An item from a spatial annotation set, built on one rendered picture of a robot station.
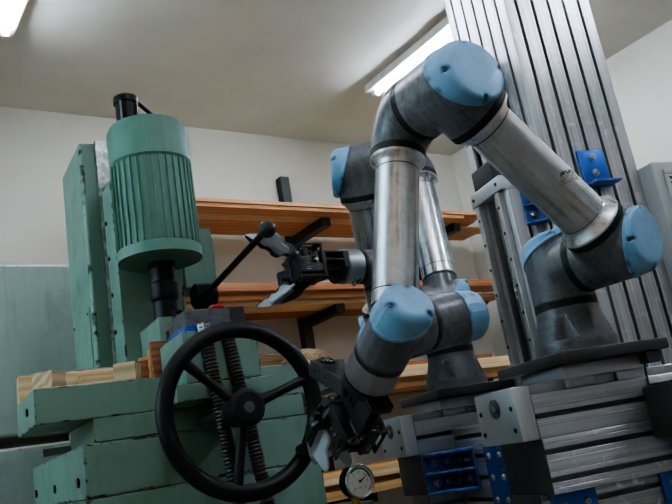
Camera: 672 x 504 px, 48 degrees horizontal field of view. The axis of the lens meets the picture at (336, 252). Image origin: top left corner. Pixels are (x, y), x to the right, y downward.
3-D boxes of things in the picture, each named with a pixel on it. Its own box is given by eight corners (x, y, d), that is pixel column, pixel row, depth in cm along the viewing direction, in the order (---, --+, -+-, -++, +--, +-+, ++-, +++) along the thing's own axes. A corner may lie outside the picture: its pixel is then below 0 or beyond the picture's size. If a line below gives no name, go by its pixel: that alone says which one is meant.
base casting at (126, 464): (84, 500, 122) (79, 443, 124) (32, 508, 169) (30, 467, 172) (323, 459, 145) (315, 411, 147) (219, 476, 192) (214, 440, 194)
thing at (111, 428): (94, 442, 126) (92, 418, 127) (71, 453, 143) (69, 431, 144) (305, 413, 146) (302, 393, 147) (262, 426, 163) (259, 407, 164)
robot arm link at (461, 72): (609, 257, 143) (404, 64, 129) (679, 231, 132) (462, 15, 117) (596, 305, 137) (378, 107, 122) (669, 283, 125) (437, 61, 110)
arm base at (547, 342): (586, 356, 148) (574, 307, 151) (637, 342, 135) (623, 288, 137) (521, 365, 143) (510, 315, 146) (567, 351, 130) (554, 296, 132)
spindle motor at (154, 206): (130, 251, 147) (116, 108, 155) (109, 276, 161) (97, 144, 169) (214, 250, 156) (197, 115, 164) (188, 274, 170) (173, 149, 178)
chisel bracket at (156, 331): (162, 358, 147) (157, 316, 149) (143, 371, 159) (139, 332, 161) (198, 355, 151) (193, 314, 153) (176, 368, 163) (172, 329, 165)
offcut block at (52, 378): (53, 393, 133) (51, 369, 134) (32, 397, 133) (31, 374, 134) (67, 394, 137) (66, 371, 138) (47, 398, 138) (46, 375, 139)
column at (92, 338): (101, 452, 158) (76, 141, 177) (80, 460, 177) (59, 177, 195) (202, 437, 170) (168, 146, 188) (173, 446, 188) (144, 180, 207)
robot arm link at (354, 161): (427, 359, 184) (386, 138, 174) (367, 370, 185) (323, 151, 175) (422, 344, 195) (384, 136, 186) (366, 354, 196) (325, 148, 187)
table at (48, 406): (42, 418, 114) (39, 379, 116) (16, 438, 139) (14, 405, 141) (374, 379, 145) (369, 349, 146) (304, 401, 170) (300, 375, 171)
